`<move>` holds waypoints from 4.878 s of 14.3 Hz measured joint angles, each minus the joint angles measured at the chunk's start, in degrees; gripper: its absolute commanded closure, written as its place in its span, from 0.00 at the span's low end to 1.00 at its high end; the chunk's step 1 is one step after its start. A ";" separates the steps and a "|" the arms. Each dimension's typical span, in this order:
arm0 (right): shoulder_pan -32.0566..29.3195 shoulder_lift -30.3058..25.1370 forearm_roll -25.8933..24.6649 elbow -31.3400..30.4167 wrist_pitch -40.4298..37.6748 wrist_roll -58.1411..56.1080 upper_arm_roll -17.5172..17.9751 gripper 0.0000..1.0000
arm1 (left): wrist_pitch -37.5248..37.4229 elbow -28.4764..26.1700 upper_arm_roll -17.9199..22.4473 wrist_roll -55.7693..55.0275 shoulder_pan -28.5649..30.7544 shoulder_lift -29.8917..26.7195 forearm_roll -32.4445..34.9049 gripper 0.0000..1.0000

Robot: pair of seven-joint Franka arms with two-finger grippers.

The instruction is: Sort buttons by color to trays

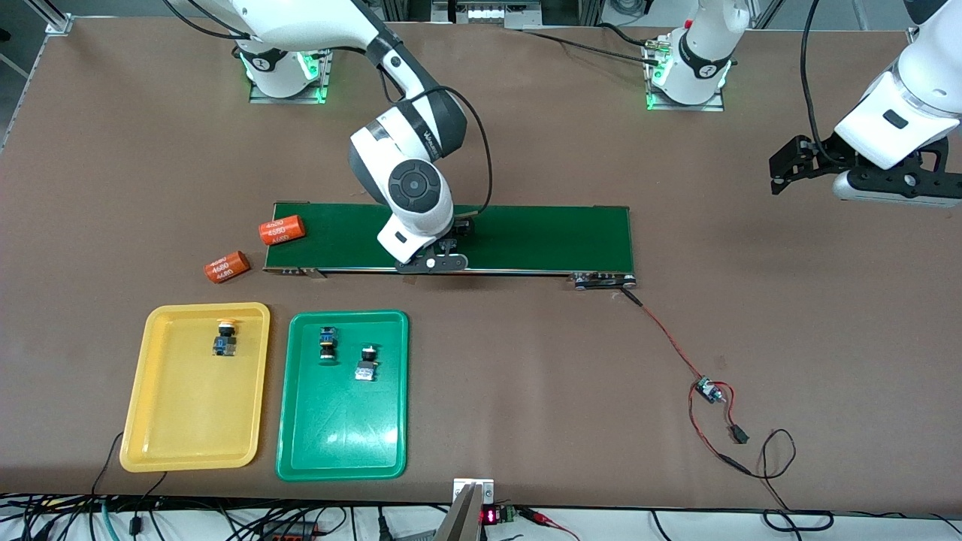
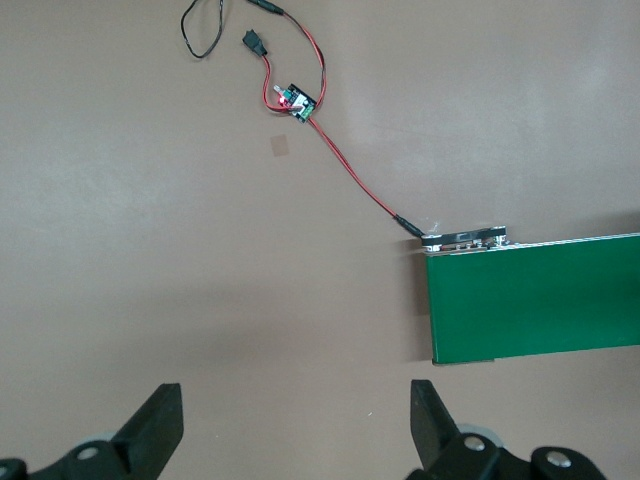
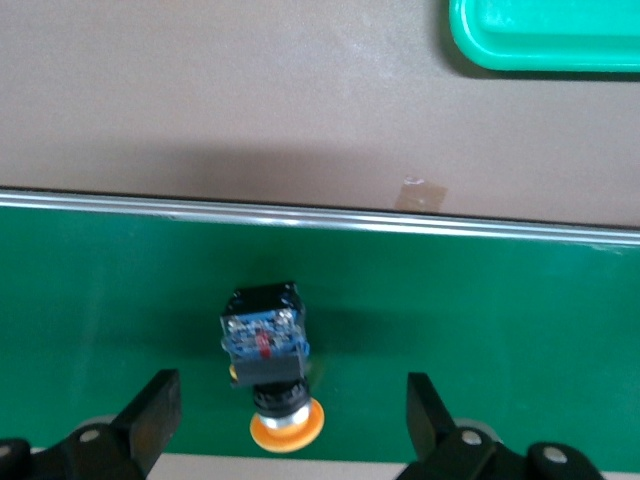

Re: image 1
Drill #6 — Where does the thin black cable loop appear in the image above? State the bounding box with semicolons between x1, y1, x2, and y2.
754;429;797;515

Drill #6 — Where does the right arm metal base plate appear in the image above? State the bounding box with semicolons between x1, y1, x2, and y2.
249;45;337;105

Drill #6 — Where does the yellow plastic tray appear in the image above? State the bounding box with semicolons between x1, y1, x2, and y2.
119;302;271;473

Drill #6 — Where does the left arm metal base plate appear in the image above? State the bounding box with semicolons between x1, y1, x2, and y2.
643;36;727;113

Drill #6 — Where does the green conveyor belt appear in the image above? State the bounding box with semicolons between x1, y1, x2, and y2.
263;201;640;292

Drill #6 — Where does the aluminium frame profile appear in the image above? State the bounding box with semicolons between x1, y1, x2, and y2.
41;0;76;36

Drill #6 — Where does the green plastic tray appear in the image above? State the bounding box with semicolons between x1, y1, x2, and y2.
276;310;410;482

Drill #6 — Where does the black base cable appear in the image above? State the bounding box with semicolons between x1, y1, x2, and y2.
519;23;662;68

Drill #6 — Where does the red black clip lead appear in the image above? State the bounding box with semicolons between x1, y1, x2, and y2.
519;508;581;541

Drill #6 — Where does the grey metal camera stand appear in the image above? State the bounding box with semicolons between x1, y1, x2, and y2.
436;478;495;541

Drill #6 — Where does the thick black cable loop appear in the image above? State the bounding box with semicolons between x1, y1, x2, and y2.
763;509;835;533

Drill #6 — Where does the orange 4680 cylinder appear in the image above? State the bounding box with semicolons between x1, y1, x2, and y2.
259;215;307;246
204;250;251;284

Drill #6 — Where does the red power strip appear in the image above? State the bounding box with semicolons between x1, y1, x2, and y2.
259;521;320;541

